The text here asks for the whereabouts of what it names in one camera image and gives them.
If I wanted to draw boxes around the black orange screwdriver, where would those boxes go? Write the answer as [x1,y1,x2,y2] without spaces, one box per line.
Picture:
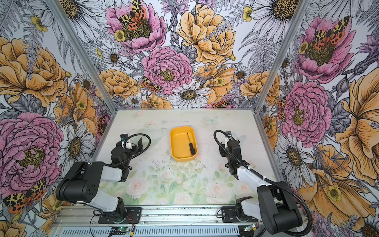
[186,132,196,156]

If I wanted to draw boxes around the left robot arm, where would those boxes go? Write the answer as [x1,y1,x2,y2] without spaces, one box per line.
[56,145,138,222]

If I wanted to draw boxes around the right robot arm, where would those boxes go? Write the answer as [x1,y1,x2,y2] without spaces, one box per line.
[219,138,305,236]

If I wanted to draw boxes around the yellow plastic bin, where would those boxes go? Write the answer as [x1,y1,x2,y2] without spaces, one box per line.
[170,126,197,163]

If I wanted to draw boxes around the green circuit board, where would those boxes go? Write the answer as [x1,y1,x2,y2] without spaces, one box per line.
[109,227,131,236]

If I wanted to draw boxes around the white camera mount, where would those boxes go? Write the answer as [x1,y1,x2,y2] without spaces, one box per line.
[120,133,133,150]

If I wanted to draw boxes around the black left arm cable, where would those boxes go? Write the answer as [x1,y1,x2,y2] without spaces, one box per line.
[111,133,152,167]

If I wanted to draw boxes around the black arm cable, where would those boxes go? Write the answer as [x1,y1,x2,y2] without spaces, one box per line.
[111,133,152,167]
[213,129,314,237]

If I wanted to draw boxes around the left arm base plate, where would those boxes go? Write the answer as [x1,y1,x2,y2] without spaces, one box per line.
[98,207,142,224]

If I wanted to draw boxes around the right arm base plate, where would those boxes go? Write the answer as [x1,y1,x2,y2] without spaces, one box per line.
[221,206,258,223]

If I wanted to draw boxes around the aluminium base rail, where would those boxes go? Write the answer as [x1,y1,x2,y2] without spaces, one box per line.
[50,204,265,237]

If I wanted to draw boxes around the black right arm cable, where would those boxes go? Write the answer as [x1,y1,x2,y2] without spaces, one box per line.
[213,129,314,237]

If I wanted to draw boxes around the aluminium corner post left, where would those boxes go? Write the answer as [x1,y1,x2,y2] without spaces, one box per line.
[46,1,117,115]

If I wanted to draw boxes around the aluminium corner post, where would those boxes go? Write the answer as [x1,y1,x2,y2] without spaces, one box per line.
[46,1,117,115]
[254,0,311,114]

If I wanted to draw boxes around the aluminium corner post right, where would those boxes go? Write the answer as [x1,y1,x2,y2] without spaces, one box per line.
[254,0,311,114]

